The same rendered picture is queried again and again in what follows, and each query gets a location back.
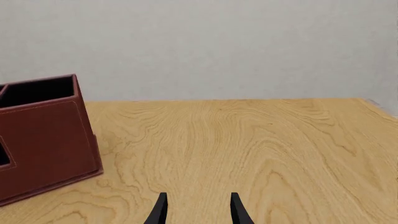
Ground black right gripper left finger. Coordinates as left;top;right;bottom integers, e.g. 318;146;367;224
143;192;168;224

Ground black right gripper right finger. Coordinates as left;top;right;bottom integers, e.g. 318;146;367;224
230;192;256;224

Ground red-brown desk caddy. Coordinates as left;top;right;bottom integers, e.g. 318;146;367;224
0;73;104;207

